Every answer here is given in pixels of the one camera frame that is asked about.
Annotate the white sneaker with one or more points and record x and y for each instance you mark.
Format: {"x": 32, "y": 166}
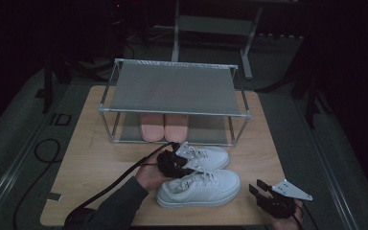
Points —
{"x": 209, "y": 158}
{"x": 204, "y": 188}

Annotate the person's left hand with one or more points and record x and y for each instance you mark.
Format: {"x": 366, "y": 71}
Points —
{"x": 151, "y": 177}

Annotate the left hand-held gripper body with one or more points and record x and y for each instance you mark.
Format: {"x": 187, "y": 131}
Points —
{"x": 169, "y": 164}

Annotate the person's right hand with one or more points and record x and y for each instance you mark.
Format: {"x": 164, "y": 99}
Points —
{"x": 284, "y": 223}

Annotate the grey metal shoe rack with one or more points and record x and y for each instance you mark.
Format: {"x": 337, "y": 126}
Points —
{"x": 172, "y": 87}

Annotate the pink slipper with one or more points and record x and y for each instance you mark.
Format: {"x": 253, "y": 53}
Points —
{"x": 152, "y": 126}
{"x": 176, "y": 127}

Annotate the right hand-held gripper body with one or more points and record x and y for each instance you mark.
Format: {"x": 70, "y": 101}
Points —
{"x": 278, "y": 204}

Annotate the white metal stand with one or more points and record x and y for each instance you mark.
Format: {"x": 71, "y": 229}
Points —
{"x": 215, "y": 25}

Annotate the black tripod stand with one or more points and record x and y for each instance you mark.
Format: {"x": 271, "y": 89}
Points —
{"x": 48, "y": 86}
{"x": 311, "y": 102}

